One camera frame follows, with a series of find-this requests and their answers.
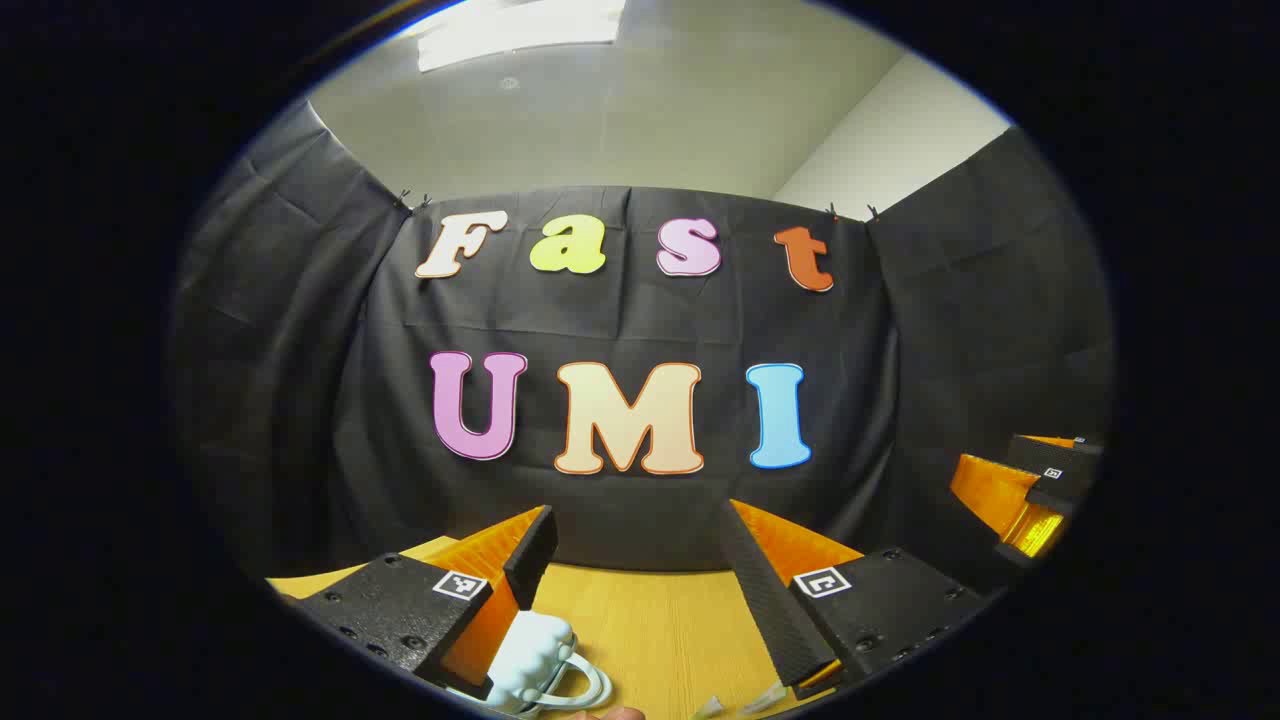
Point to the pale blue suitcase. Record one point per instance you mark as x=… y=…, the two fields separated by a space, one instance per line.
x=535 y=650

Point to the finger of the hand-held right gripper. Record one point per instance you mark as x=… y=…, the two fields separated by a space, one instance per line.
x=1000 y=495
x=1070 y=452

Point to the black backdrop cloth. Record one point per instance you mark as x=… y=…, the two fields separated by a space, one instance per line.
x=600 y=320

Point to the clear plastic sachet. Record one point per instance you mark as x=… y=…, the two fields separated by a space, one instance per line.
x=708 y=708
x=768 y=698

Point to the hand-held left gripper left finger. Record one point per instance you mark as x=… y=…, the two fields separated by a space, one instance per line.
x=535 y=555

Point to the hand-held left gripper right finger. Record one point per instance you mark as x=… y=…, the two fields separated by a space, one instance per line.
x=770 y=600

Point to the ceiling light panel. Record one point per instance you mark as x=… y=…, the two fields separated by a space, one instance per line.
x=520 y=30

